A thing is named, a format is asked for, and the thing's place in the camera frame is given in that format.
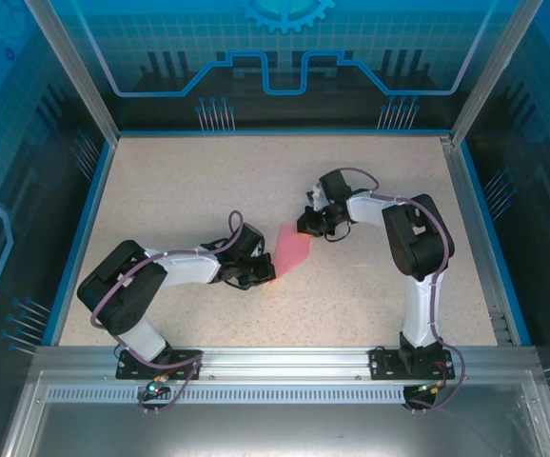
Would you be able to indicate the pink paper sheet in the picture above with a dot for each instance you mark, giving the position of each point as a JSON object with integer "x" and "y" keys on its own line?
{"x": 291, "y": 250}

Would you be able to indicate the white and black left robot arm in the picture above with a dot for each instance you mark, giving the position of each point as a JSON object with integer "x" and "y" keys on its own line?
{"x": 144, "y": 338}

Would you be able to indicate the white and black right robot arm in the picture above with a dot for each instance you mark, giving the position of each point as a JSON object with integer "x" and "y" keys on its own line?
{"x": 420, "y": 309}

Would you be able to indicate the grey metal panel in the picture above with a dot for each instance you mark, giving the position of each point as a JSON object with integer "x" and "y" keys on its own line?
{"x": 275, "y": 428}

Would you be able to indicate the aluminium mounting rail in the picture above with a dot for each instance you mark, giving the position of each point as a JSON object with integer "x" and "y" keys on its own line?
{"x": 280, "y": 362}

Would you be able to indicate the aluminium side rail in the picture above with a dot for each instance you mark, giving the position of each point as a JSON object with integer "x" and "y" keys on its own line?
{"x": 462, "y": 190}

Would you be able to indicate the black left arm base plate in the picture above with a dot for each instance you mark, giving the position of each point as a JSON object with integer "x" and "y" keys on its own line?
{"x": 127, "y": 369}

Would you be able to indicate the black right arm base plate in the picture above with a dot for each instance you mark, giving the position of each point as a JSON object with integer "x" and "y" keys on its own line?
{"x": 384, "y": 364}

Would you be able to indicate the aluminium frame post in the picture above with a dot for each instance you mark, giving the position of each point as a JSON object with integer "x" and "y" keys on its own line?
{"x": 490, "y": 71}
{"x": 79, "y": 71}

